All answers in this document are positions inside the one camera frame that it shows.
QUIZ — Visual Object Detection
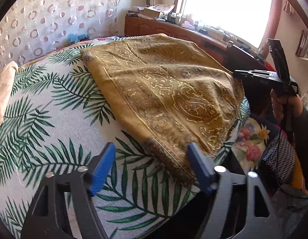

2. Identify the cardboard box on cabinet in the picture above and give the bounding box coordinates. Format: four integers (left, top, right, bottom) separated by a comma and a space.
142, 4, 174, 18

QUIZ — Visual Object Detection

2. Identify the brown wooden cabinet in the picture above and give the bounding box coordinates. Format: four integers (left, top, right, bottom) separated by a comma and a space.
124, 15, 228, 64

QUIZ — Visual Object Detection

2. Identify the white circle-pattern curtain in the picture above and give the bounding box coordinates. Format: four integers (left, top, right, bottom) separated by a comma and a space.
0, 0, 121, 69

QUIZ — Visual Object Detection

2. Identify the person's right hand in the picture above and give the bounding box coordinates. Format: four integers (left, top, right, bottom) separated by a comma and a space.
270, 89, 303, 123

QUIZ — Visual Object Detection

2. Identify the golden patterned garment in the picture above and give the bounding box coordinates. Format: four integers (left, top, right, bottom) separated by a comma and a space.
81, 34, 245, 187

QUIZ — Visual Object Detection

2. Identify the blue toy at headboard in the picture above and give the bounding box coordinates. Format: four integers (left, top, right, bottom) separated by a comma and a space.
68, 33, 90, 45

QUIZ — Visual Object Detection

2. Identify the palm leaf blanket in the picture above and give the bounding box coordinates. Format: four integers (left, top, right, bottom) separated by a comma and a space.
0, 42, 252, 239

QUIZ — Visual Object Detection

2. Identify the window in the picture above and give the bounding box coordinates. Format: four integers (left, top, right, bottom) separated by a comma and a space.
174, 0, 282, 50

